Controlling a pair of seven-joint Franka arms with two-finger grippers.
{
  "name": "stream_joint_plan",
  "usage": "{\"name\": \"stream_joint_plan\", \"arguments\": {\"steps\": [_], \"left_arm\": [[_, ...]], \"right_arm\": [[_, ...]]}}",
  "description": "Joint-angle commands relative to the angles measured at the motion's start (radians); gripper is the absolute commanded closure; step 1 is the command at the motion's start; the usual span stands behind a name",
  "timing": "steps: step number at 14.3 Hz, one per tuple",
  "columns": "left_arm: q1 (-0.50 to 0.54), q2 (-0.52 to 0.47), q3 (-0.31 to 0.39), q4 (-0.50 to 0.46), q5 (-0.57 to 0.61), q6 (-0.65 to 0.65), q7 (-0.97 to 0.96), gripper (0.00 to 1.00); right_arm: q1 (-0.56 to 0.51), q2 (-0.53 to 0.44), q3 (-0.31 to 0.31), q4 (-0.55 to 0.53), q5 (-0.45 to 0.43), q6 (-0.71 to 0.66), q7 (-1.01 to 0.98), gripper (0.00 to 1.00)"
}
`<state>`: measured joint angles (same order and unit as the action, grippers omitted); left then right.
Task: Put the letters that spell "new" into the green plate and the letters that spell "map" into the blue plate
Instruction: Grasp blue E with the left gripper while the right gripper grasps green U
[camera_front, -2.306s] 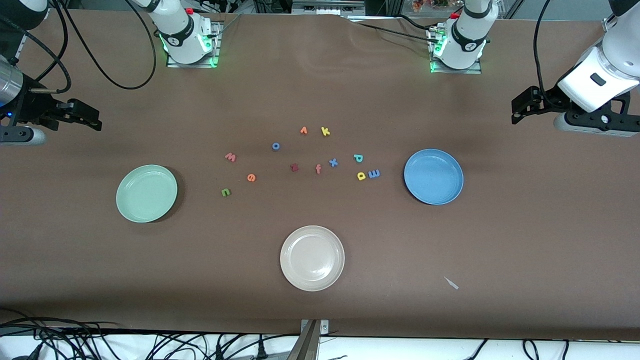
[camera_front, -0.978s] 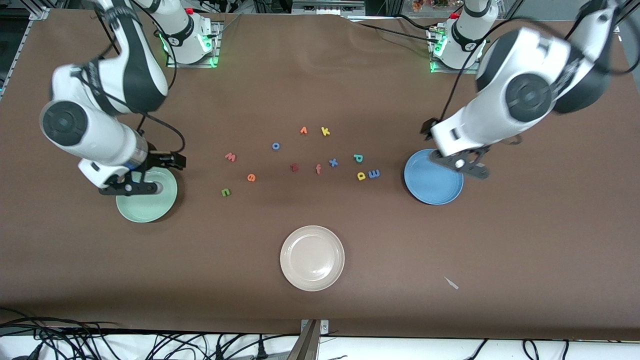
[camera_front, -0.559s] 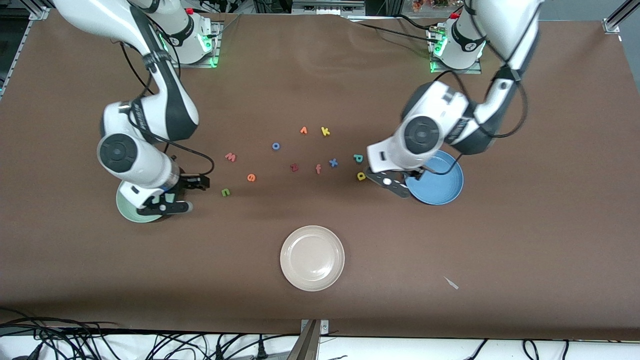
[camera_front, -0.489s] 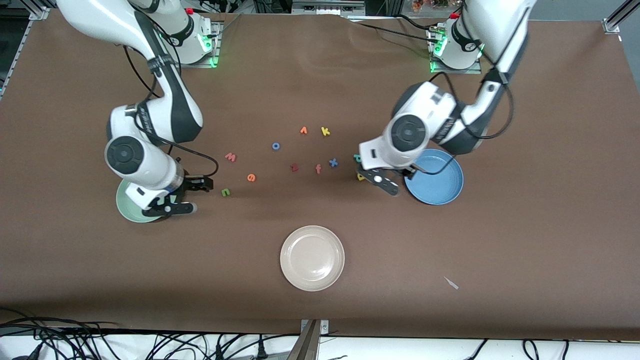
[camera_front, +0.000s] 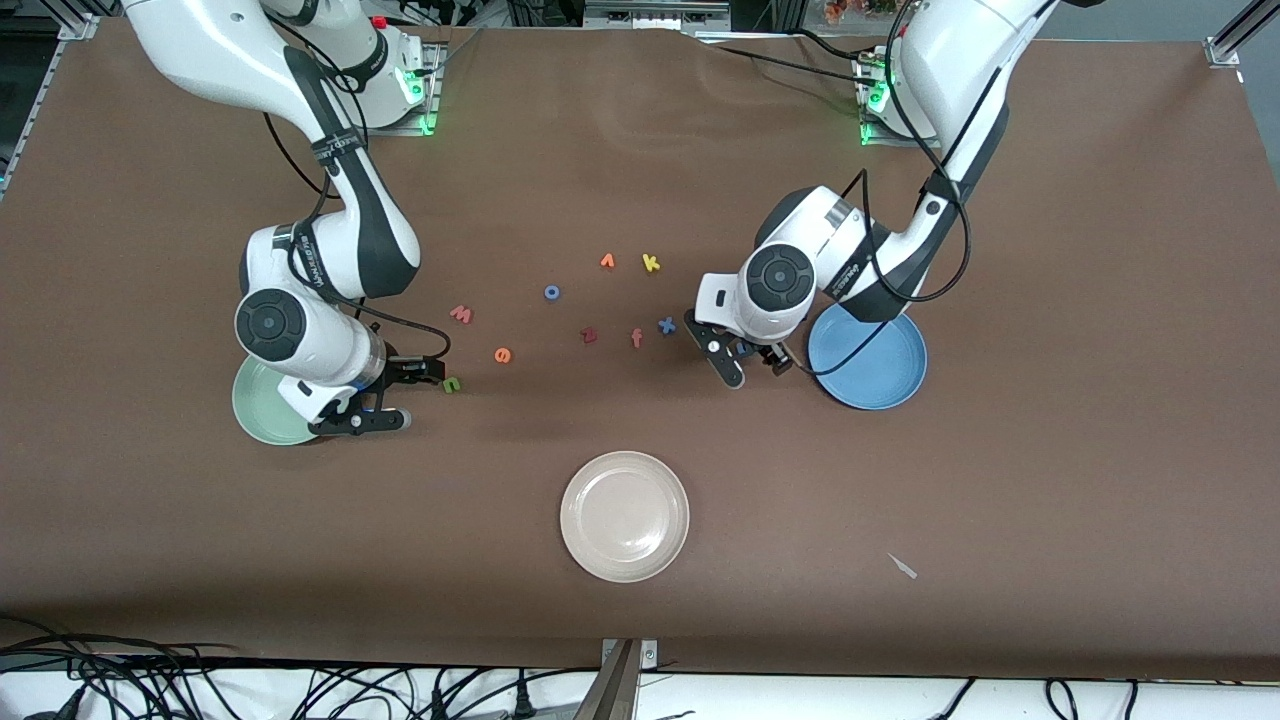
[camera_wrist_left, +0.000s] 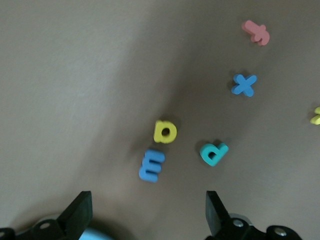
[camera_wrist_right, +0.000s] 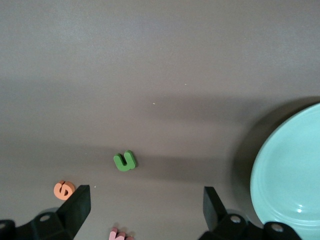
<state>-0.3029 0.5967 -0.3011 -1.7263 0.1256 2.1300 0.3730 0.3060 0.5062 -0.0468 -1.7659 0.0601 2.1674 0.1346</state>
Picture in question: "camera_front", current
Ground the green plate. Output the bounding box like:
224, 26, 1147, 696
232, 358, 321, 446

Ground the blue plate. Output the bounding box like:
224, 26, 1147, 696
808, 305, 928, 411

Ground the beige plate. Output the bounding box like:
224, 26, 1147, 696
560, 451, 691, 584

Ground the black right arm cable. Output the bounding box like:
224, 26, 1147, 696
262, 10, 453, 363

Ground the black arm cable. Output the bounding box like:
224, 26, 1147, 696
845, 0, 973, 303
262, 10, 453, 363

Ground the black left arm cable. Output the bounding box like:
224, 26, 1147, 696
845, 0, 973, 303

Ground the black cable on table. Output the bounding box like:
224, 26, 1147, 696
690, 28, 881, 86

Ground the metal table edge bracket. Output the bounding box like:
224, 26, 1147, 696
575, 638, 661, 720

